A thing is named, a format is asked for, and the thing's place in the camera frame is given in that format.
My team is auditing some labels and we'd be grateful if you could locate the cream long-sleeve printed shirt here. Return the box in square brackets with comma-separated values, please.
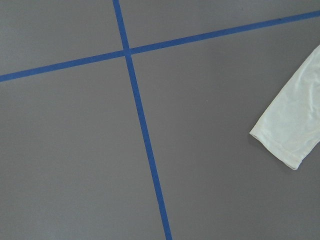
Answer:
[249, 47, 320, 170]

